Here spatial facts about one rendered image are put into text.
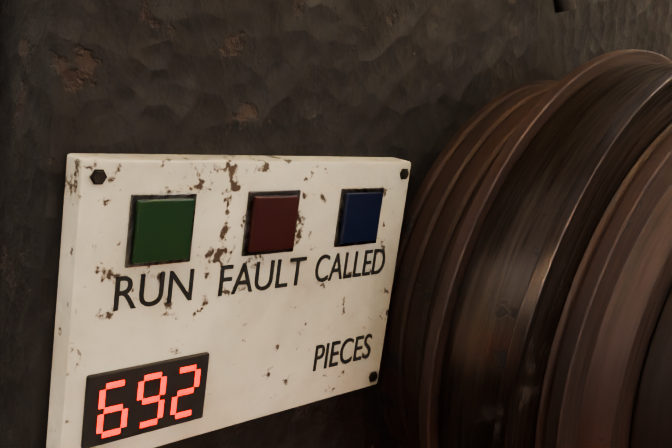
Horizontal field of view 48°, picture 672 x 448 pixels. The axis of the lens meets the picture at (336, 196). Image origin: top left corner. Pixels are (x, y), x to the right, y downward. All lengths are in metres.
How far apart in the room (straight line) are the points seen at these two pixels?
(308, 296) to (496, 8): 0.29
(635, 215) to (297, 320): 0.24
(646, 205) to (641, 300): 0.06
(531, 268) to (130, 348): 0.26
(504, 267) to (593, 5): 0.35
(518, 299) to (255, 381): 0.18
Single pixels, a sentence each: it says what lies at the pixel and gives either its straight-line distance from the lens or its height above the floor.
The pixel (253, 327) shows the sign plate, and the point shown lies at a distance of 0.51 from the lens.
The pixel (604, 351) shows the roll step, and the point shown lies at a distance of 0.55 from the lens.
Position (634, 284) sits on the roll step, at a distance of 0.55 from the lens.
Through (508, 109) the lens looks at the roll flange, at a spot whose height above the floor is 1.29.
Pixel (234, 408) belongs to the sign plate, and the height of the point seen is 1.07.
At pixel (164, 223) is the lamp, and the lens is 0.44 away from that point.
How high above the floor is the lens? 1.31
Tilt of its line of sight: 10 degrees down
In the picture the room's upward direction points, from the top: 8 degrees clockwise
